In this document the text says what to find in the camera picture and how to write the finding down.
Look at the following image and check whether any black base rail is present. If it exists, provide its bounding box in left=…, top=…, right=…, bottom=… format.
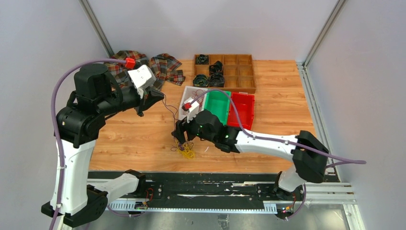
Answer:
left=87, top=171, right=305, bottom=219

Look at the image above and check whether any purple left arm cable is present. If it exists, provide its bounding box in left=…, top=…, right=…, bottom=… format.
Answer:
left=48, top=57, right=136, bottom=230

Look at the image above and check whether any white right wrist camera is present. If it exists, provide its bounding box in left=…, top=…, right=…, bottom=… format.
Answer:
left=182, top=97, right=200, bottom=123

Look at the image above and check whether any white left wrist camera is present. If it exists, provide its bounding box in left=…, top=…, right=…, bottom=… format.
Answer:
left=128, top=65, right=156, bottom=89

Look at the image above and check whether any aluminium frame profile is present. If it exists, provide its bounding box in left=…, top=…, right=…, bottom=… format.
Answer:
left=105, top=182, right=365, bottom=230

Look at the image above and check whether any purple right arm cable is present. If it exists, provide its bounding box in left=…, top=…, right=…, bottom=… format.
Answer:
left=183, top=89, right=367, bottom=166

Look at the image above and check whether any wooden compartment tray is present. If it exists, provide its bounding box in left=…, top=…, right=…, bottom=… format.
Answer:
left=192, top=54, right=257, bottom=94

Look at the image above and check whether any plaid cloth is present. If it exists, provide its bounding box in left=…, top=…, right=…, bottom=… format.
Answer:
left=104, top=50, right=185, bottom=91

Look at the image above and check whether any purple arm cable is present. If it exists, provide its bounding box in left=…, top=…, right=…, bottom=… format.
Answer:
left=183, top=89, right=367, bottom=166
left=48, top=57, right=136, bottom=230

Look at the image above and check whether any green plastic bin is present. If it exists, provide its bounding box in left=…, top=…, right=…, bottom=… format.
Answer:
left=203, top=91, right=231, bottom=125

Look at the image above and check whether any red plastic bin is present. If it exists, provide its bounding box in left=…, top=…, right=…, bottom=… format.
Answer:
left=227, top=92, right=255, bottom=130

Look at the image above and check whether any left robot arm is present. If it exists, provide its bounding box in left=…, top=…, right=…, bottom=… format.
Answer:
left=41, top=59, right=164, bottom=228

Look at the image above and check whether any red cable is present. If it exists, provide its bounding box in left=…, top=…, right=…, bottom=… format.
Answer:
left=180, top=89, right=207, bottom=112

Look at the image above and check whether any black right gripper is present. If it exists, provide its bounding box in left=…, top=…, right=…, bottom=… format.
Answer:
left=172, top=110, right=215, bottom=144

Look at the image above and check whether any white plastic bin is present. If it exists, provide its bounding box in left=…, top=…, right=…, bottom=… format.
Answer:
left=178, top=86, right=208, bottom=120

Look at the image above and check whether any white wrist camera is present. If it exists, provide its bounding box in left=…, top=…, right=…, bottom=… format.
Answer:
left=182, top=97, right=200, bottom=123
left=128, top=65, right=156, bottom=89

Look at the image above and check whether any yellow cable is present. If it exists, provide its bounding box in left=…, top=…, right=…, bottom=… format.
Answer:
left=176, top=141, right=197, bottom=160

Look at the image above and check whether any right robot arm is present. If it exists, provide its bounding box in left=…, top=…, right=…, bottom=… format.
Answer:
left=172, top=110, right=328, bottom=200

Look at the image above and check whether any rolled dark tie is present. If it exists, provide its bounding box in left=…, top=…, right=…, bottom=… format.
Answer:
left=195, top=54, right=209, bottom=65
left=209, top=73, right=225, bottom=88
left=192, top=74, right=209, bottom=88
left=209, top=60, right=224, bottom=75

